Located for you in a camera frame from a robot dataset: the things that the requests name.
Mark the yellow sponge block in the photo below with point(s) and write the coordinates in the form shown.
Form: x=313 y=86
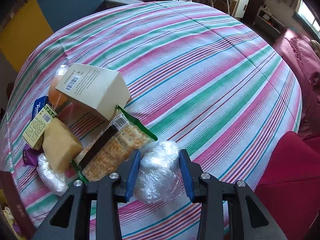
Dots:
x=60 y=145

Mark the green cracker packet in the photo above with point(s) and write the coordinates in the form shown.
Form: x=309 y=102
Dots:
x=111 y=147

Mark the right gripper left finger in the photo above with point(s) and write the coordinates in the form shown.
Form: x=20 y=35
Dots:
x=70 y=217

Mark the orange round container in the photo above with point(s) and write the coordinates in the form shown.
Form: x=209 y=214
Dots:
x=56 y=98

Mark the green tea box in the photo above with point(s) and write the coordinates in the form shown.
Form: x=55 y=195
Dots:
x=34 y=133

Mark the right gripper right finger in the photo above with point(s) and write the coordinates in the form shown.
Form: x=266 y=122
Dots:
x=248 y=217

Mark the white plastic bag ball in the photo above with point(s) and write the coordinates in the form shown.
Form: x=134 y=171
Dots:
x=159 y=176

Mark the purple snack packet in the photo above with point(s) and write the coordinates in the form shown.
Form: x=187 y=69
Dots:
x=30 y=156

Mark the blue tissue packet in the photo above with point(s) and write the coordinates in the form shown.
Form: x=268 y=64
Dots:
x=38 y=105

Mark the large beige cardboard box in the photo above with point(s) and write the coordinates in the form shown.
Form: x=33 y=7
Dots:
x=100 y=90

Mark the grey yellow blue headboard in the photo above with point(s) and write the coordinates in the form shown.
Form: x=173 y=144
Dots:
x=35 y=21

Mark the small white plastic bag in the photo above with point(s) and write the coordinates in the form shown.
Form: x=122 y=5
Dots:
x=55 y=181

